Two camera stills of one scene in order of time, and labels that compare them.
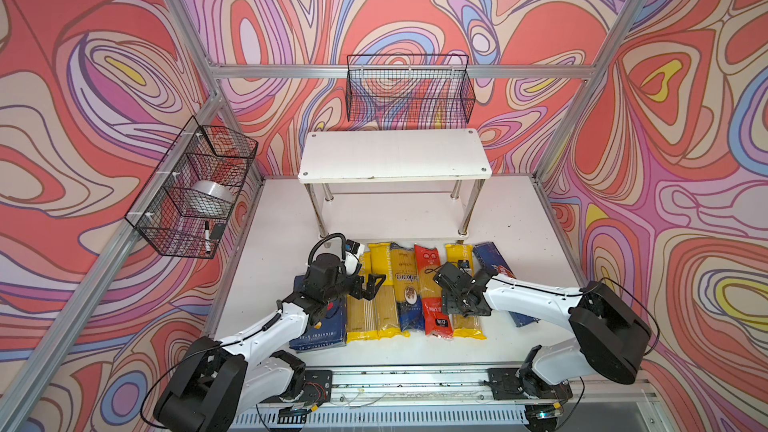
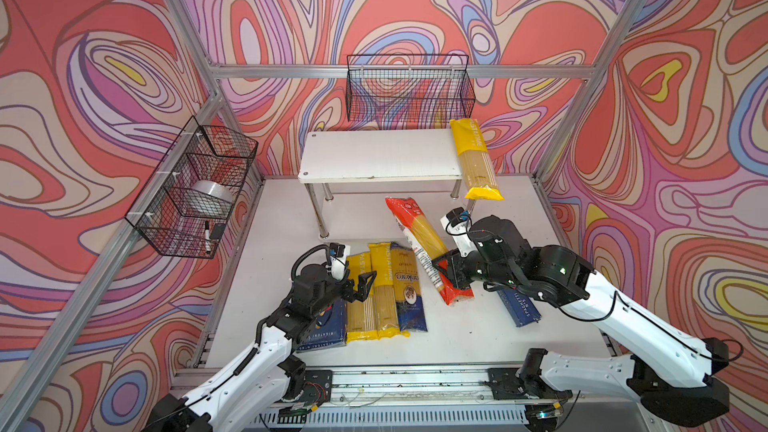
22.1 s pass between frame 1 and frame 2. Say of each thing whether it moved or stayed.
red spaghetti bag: moved
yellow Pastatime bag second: stayed
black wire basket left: stayed
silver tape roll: stayed
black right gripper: moved
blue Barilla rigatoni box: stayed
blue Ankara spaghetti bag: stayed
